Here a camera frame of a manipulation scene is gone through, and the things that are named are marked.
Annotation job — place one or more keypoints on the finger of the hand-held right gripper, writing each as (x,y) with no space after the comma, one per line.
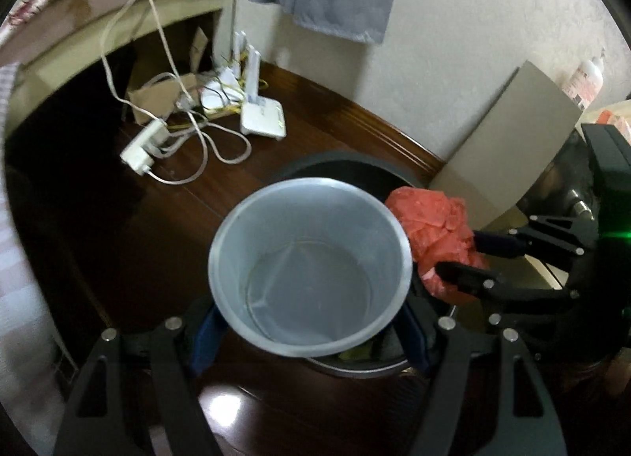
(498,245)
(468,281)

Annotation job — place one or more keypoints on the white router with antennas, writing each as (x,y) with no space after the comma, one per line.
(263,116)

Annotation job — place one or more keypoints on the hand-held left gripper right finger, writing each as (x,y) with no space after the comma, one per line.
(416,342)

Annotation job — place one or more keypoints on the pink checked tablecloth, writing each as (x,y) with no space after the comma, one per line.
(19,337)

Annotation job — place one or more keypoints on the red paper cup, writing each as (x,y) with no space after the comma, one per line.
(305,263)

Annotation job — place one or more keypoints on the dark shiny appliance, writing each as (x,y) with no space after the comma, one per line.
(557,180)

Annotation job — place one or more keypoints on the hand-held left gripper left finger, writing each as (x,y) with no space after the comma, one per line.
(207,342)

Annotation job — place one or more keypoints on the small white network device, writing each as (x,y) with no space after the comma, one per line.
(219,91)

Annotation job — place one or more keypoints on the brown cardboard box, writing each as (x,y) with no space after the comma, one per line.
(153,96)

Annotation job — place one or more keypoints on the orange-red plastic bag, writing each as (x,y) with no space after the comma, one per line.
(434,229)

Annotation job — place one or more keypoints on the black trash bin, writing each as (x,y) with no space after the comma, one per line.
(340,162)

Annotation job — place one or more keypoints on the pink-white packet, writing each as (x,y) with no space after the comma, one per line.
(614,118)

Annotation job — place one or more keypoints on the pink-white pump bottle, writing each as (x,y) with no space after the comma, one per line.
(584,81)

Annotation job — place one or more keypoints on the grey cardboard sheet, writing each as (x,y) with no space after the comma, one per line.
(512,140)

